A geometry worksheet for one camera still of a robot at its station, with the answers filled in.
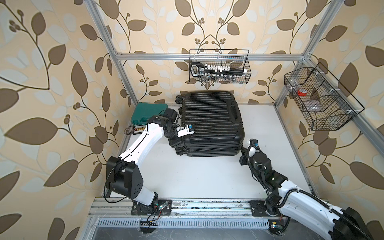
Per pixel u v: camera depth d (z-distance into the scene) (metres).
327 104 0.72
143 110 1.10
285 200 0.53
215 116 0.91
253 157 0.65
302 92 0.81
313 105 0.72
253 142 0.70
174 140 0.73
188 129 0.72
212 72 0.85
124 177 0.43
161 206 0.74
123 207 0.76
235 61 0.93
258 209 0.73
